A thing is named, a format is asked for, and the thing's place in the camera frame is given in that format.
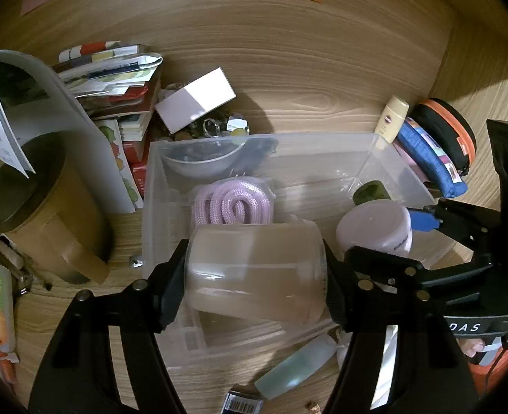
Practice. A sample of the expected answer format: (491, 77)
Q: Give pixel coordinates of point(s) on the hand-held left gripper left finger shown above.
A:
(174, 284)

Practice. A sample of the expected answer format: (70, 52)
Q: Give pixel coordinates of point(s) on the white cardboard box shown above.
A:
(193, 103)

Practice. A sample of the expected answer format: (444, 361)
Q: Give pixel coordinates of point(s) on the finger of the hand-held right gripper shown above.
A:
(383, 261)
(424, 221)

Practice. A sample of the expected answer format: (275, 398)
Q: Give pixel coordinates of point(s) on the stack of booklets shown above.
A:
(116, 77)

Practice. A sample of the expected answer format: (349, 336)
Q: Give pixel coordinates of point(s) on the wooden desktop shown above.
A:
(323, 86)

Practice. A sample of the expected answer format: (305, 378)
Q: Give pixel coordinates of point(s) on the cream lotion bottle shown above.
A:
(391, 116)

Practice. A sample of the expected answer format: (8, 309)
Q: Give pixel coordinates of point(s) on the blue patchwork pouch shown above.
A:
(426, 155)

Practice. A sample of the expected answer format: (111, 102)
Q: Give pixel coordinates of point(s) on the clear bowl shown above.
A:
(202, 168)

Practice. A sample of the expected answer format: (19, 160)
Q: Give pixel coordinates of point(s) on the pink flat case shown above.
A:
(404, 155)

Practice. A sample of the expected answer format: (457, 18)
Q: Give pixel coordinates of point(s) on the faceted crystal ornament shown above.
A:
(236, 124)

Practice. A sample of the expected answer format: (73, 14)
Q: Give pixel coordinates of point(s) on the clear teal bottle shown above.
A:
(292, 371)

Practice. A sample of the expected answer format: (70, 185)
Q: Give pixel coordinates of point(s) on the orange garment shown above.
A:
(482, 379)

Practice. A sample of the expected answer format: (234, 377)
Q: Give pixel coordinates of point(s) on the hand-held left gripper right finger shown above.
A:
(333, 293)

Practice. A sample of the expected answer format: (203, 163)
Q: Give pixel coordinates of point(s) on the black case with orange zipper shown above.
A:
(443, 120)

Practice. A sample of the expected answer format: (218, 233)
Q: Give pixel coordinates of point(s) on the brown lidded jug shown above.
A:
(64, 224)

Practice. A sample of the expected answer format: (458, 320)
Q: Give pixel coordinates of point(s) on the clear plastic storage bin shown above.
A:
(305, 172)

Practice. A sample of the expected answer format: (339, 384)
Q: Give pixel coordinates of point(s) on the metal rings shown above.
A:
(210, 127)

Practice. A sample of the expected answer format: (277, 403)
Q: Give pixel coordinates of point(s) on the dark barcode packet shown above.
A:
(241, 405)

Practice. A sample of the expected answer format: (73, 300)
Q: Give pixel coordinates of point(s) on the open curled white booklet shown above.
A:
(81, 138)

